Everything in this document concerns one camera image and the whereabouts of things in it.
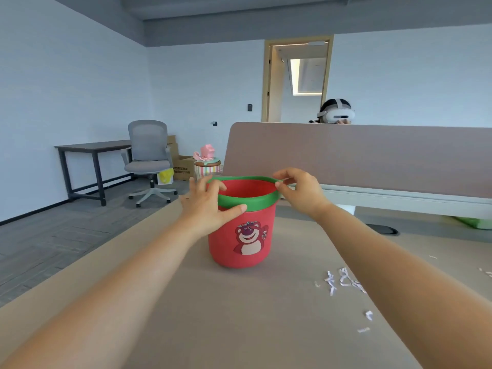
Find person's left hand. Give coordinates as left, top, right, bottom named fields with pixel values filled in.
left=178, top=174, right=248, bottom=239

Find person's right hand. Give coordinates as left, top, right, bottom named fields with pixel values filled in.
left=272, top=168, right=332, bottom=221

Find red bin with green rim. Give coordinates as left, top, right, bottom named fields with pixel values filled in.
left=207, top=175, right=281, bottom=270

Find white paper shreds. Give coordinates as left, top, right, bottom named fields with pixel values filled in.
left=314, top=255, right=492, bottom=335

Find person's left forearm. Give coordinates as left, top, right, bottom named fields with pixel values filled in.
left=0, top=222, right=200, bottom=369

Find person's right forearm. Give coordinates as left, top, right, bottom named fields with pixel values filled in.
left=315, top=203, right=492, bottom=369

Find striped bottle with pink lid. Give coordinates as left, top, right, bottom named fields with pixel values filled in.
left=193, top=144, right=222, bottom=181

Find open cardboard box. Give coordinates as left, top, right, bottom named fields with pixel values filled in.
left=172, top=155, right=196, bottom=182

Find white headset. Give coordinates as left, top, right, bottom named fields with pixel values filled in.
left=317, top=98, right=356, bottom=124

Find pink desk partition panel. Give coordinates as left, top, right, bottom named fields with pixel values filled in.
left=222, top=121, right=492, bottom=199

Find grey office chair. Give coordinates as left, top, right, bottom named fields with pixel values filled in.
left=121, top=119, right=178, bottom=209

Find grey metal desk shelf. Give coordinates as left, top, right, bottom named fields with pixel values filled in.
left=284, top=183, right=492, bottom=220

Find dark table with black legs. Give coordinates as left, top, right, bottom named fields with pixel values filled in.
left=54, top=140, right=133, bottom=207

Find green tissue box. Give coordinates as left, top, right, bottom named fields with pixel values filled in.
left=455, top=216, right=492, bottom=230

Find black cable grommet cover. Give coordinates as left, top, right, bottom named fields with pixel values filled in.
left=365, top=223, right=400, bottom=236

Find wooden door frame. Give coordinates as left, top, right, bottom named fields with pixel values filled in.
left=261, top=35, right=334, bottom=124

